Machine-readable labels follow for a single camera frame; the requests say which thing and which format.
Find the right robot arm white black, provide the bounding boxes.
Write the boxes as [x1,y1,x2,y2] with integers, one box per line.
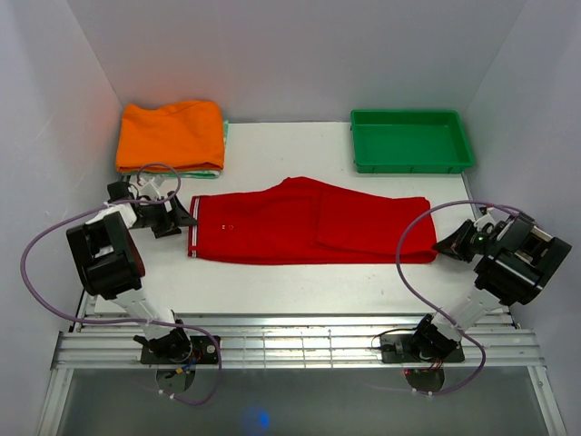
[409,214,572,361]

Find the aluminium rail frame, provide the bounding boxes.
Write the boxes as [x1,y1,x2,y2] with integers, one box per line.
[36,174,568,436]

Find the red trousers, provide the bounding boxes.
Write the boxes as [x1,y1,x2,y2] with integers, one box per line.
[188,177,437,265]

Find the folded orange trousers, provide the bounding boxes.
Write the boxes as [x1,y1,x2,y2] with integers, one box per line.
[115,101,225,173]

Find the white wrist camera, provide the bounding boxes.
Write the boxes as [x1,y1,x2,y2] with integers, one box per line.
[129,177,164,202]
[473,206,497,234]

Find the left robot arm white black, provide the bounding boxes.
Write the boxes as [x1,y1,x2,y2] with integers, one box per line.
[66,178,197,363]

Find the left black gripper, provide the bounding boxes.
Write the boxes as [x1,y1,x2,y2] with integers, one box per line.
[129,191,197,239]

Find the folded light green garment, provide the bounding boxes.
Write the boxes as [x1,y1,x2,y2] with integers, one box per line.
[119,120,229,180]

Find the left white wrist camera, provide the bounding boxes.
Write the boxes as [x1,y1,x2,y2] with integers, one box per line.
[129,177,164,202]

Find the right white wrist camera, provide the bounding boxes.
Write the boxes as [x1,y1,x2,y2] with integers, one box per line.
[473,206,497,234]

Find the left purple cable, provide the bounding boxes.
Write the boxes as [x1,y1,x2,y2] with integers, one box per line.
[20,163,224,406]

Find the green plastic tray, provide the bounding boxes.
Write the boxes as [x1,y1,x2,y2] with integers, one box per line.
[350,109,474,174]

